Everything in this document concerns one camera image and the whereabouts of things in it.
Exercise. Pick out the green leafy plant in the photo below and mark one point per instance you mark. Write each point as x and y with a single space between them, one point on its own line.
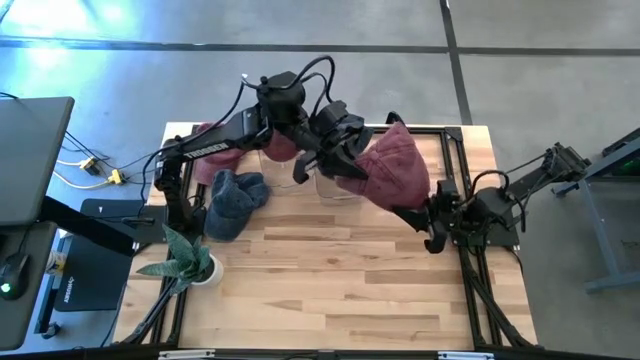
180 255

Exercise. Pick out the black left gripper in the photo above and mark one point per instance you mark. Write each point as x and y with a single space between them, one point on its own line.
342 132

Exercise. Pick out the black diagonal beam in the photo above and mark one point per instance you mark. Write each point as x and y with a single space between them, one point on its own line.
90 227

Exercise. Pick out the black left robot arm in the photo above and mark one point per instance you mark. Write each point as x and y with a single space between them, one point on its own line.
210 147

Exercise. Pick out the dark grey desk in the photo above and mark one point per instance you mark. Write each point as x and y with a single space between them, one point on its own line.
20 325

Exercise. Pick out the silver bracket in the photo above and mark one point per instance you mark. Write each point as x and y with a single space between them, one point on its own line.
465 356
185 355

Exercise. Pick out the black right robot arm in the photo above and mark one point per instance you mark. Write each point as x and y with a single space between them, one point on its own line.
565 162

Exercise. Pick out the black computer case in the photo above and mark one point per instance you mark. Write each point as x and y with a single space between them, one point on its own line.
95 280

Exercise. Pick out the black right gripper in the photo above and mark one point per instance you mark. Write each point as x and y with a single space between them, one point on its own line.
447 207

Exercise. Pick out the clear plastic bin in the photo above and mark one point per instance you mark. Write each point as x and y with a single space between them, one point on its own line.
330 192
285 175

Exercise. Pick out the blue denim baseball cap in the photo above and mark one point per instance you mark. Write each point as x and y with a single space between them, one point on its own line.
232 205

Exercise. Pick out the blue-grey metal table frame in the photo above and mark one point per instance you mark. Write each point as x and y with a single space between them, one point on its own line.
611 260

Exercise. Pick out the maroon baseball cap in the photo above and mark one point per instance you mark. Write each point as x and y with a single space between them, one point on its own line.
215 167
395 170
280 150

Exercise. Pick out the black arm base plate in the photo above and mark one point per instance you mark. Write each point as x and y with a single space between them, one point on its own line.
505 240

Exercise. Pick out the black aluminium rig frame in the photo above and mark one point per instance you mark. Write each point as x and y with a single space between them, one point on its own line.
452 134

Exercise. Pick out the white plant pot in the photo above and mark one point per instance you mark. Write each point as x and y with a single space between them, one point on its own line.
216 274

